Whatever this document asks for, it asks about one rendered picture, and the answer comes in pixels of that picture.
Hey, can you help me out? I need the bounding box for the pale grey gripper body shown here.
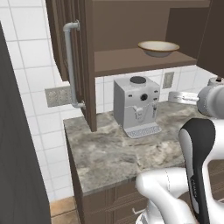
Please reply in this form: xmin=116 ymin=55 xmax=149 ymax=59
xmin=167 ymin=91 xmax=202 ymax=105

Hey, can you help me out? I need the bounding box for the brown base cabinet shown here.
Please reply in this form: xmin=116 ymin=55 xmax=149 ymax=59
xmin=65 ymin=128 xmax=224 ymax=224

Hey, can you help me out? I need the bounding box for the dark tall cabinet panel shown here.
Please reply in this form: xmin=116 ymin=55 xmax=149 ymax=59
xmin=0 ymin=23 xmax=53 ymax=224

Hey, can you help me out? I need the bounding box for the grey coffee machine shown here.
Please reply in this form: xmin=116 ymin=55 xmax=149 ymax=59
xmin=113 ymin=75 xmax=163 ymax=139

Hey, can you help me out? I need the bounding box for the beige bowl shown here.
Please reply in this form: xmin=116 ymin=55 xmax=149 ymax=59
xmin=137 ymin=40 xmax=181 ymax=59

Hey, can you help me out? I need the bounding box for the brown drawer front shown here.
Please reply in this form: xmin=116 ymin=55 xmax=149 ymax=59
xmin=111 ymin=197 xmax=151 ymax=224

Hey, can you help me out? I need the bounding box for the grey wall socket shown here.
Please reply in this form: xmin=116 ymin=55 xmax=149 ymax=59
xmin=162 ymin=71 xmax=175 ymax=90

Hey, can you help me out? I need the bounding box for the brown open wall cabinet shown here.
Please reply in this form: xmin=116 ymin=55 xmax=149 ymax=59
xmin=78 ymin=0 xmax=224 ymax=133

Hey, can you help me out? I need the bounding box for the grey cabinet door handle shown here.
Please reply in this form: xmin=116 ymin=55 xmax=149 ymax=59
xmin=62 ymin=19 xmax=87 ymax=109

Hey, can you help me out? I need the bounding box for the silver drawer handle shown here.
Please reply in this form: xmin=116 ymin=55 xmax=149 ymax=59
xmin=130 ymin=206 xmax=147 ymax=216

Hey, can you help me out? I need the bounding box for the grey wide wall plate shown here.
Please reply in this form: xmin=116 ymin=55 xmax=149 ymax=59
xmin=44 ymin=86 xmax=73 ymax=109

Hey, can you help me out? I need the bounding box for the brown cabinet door with handle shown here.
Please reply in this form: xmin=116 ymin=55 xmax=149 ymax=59
xmin=45 ymin=0 xmax=88 ymax=110

